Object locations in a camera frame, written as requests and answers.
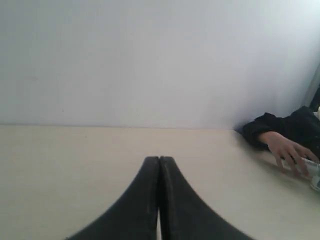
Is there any forearm in black sleeve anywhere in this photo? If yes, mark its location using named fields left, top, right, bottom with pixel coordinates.
left=241, top=106, right=320, bottom=156

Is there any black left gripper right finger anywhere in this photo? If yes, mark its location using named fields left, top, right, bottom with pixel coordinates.
left=158, top=156, right=251, bottom=240

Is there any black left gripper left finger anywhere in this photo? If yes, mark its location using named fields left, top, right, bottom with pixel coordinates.
left=69, top=156, right=160, bottom=240

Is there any green lime label bottle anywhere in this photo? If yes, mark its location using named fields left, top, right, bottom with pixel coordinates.
left=295, top=157, right=320, bottom=192

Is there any person's open bare hand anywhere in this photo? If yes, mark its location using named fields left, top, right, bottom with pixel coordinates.
left=258, top=131, right=320, bottom=177

